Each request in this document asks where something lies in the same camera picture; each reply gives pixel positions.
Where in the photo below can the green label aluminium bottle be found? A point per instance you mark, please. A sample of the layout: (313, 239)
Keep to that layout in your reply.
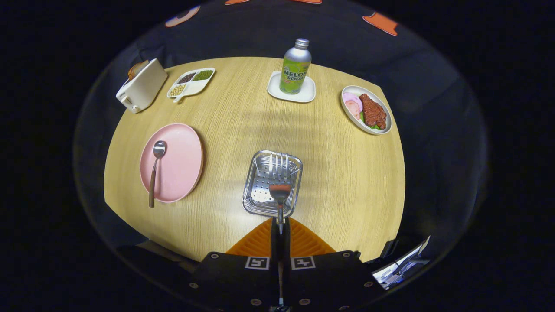
(295, 69)

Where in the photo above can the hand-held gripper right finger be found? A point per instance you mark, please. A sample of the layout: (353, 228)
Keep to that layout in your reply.
(321, 277)

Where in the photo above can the pile of green mung beans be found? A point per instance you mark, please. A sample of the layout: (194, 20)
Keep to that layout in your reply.
(202, 75)

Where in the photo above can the pink ham slice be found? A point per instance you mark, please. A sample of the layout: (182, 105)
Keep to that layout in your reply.
(352, 98)
(353, 110)

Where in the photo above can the metal fork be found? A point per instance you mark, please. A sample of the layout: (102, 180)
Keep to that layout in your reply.
(279, 193)

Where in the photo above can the pile of dark red beans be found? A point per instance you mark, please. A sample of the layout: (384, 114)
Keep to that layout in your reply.
(187, 78)

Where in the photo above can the pile of yellow soybeans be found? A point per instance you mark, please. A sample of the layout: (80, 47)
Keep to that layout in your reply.
(177, 90)

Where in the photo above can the white toaster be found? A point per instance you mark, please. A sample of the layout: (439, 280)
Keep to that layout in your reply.
(145, 86)

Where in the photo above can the white divided snack tray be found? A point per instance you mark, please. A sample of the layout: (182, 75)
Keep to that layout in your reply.
(197, 87)

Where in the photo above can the toast bread slices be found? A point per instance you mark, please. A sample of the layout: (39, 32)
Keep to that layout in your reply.
(136, 68)

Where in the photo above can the white square coaster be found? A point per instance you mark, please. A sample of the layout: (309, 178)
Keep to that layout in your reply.
(305, 93)

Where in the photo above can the pink round plate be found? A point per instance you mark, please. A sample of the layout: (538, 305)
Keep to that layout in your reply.
(182, 164)

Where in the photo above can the green lettuce leaf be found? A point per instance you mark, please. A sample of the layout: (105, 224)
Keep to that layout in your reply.
(372, 127)

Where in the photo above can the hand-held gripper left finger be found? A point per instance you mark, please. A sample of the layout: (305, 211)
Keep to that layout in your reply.
(243, 277)

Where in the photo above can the red brown meat slab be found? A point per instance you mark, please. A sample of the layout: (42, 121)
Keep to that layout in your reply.
(373, 110)

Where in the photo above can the white oval plate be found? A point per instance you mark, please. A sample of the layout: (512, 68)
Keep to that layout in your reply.
(349, 117)

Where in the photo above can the perforated metal tray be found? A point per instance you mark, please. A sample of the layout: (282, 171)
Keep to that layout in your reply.
(260, 190)

